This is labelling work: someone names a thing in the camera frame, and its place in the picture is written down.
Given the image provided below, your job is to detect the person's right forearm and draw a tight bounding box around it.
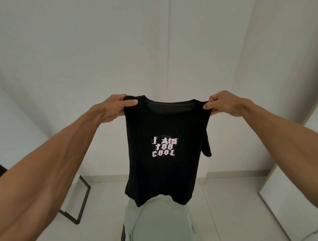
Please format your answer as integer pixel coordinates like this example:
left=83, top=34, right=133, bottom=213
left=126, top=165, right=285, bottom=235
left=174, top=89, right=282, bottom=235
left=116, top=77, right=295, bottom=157
left=238, top=98, right=318, bottom=209

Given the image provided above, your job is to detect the black printed t-shirt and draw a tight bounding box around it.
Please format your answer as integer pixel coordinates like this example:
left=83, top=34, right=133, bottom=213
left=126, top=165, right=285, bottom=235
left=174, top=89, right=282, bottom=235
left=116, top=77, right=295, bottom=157
left=123, top=95, right=212, bottom=208

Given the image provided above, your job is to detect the black metal table frame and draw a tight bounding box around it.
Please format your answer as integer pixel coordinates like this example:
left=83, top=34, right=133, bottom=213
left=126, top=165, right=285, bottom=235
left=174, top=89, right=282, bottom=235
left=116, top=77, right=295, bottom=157
left=59, top=175, right=91, bottom=225

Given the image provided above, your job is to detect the person's left forearm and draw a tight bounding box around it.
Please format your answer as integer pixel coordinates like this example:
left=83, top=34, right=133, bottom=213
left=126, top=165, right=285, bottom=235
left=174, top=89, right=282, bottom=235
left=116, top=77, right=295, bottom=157
left=0, top=103, right=106, bottom=241

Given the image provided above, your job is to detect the person's left hand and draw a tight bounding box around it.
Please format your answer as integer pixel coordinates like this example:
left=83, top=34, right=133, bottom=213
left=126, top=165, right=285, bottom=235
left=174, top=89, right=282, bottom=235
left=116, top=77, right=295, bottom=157
left=99, top=94, right=138, bottom=124

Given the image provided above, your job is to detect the person's right hand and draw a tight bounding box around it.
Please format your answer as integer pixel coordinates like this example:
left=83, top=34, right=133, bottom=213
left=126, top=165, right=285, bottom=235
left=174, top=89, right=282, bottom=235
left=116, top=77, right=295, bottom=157
left=203, top=90, right=247, bottom=118

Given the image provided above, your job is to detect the light green cloth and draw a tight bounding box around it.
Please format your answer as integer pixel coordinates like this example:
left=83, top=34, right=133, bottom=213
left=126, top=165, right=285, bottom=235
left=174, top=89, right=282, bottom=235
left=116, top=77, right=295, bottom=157
left=123, top=195, right=196, bottom=241

